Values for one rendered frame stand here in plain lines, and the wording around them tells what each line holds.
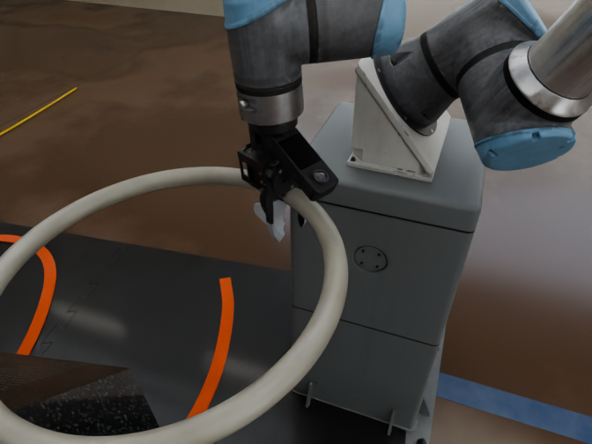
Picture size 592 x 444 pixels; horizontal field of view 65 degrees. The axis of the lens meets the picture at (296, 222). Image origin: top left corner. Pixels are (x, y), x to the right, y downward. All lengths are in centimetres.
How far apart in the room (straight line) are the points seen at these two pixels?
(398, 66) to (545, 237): 160
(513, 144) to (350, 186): 33
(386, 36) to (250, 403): 44
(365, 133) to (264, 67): 43
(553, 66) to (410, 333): 70
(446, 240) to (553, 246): 142
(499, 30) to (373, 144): 30
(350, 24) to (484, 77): 36
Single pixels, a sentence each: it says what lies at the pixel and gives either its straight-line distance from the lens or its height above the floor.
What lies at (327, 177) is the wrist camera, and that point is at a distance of 64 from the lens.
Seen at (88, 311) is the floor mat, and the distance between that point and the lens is 197.
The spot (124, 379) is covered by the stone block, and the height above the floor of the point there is 63.
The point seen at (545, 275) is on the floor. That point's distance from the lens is 222.
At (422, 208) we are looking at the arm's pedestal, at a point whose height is 83.
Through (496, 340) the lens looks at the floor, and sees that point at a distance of 188.
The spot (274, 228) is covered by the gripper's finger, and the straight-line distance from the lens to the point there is 72.
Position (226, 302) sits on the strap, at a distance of 185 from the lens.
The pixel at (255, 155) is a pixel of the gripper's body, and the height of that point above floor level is 103.
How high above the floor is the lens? 138
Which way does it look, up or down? 38 degrees down
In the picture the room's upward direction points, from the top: straight up
